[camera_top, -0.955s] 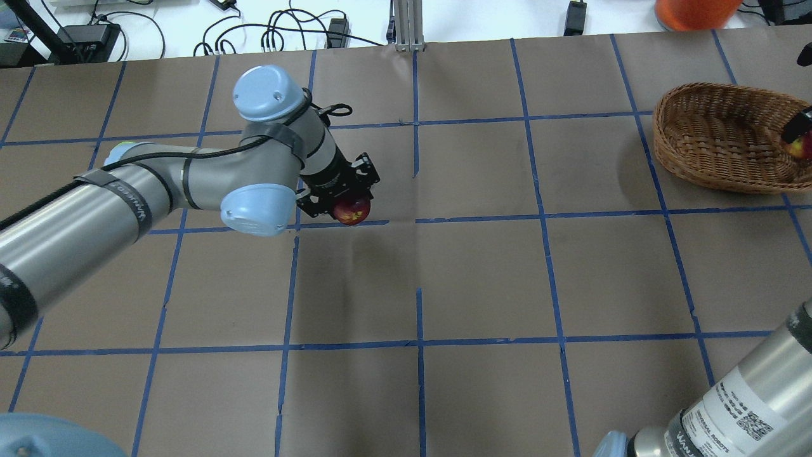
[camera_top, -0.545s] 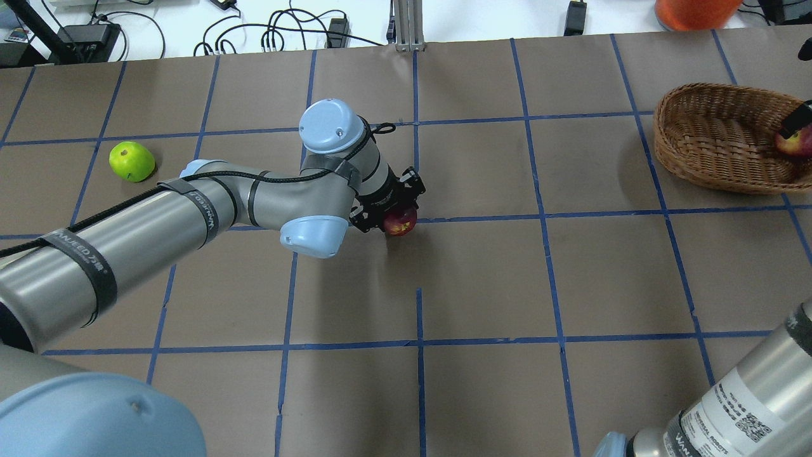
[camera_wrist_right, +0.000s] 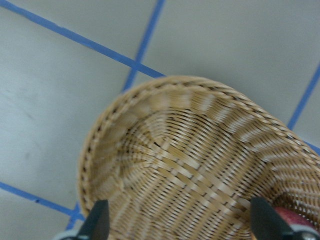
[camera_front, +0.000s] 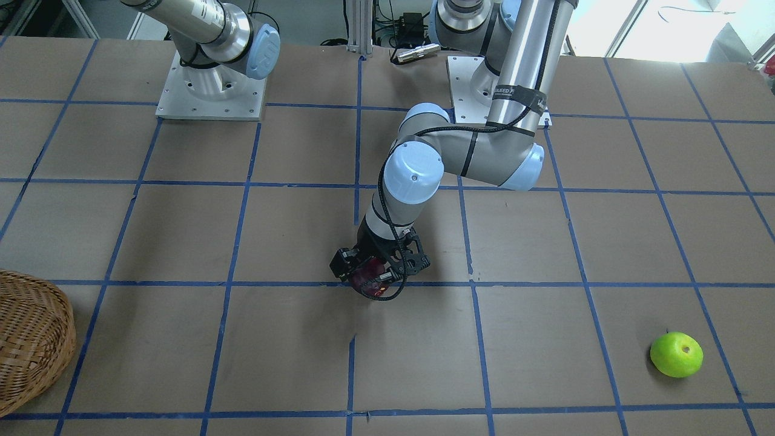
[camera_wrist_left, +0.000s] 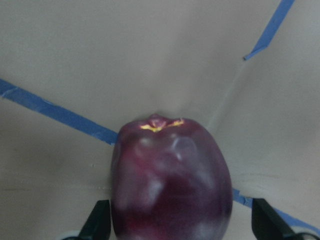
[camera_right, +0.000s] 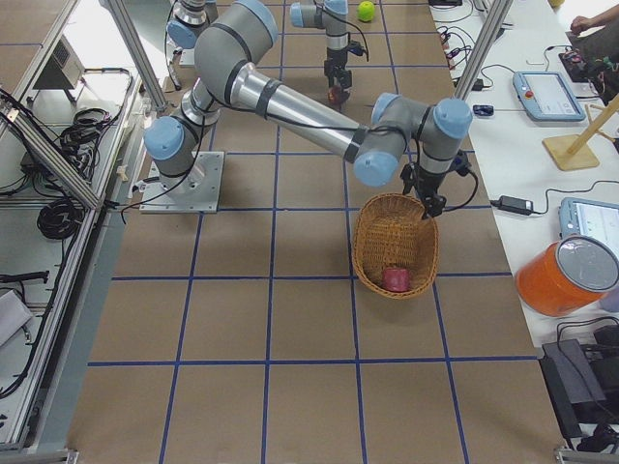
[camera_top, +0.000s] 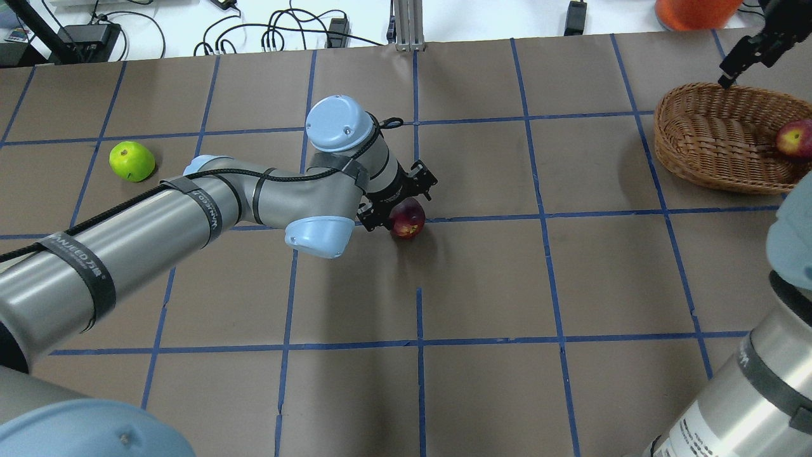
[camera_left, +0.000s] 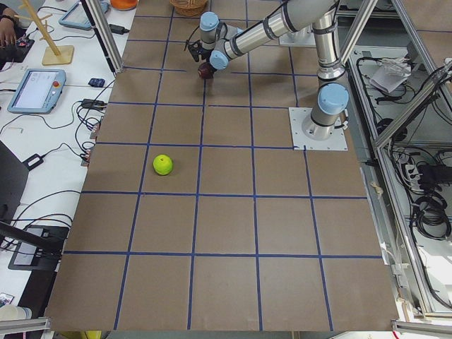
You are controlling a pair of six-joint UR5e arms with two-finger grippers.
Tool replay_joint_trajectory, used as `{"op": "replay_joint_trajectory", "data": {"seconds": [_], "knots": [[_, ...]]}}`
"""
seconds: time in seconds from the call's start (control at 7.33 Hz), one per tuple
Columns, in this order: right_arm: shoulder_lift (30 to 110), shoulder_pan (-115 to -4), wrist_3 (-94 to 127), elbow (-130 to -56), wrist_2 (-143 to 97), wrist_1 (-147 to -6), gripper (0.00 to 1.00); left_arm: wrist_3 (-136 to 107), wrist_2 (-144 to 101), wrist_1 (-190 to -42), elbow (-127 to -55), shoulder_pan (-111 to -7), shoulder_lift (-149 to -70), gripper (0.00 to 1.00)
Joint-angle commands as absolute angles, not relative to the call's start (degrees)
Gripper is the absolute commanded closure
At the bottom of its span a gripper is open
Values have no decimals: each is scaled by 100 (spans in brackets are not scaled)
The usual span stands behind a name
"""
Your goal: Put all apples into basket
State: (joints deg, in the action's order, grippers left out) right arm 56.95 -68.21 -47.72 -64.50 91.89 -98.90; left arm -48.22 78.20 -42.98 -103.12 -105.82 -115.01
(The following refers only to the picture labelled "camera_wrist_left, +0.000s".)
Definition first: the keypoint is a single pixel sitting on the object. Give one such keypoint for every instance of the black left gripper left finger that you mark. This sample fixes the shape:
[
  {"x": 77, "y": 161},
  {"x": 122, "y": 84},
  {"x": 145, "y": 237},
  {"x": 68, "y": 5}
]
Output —
[{"x": 98, "y": 224}]

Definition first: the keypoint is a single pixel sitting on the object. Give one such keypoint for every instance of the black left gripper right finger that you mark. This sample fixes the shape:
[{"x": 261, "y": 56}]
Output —
[{"x": 267, "y": 224}]

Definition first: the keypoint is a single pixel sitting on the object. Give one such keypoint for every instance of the red apple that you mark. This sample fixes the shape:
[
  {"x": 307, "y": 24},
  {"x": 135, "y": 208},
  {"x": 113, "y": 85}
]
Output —
[{"x": 169, "y": 181}]

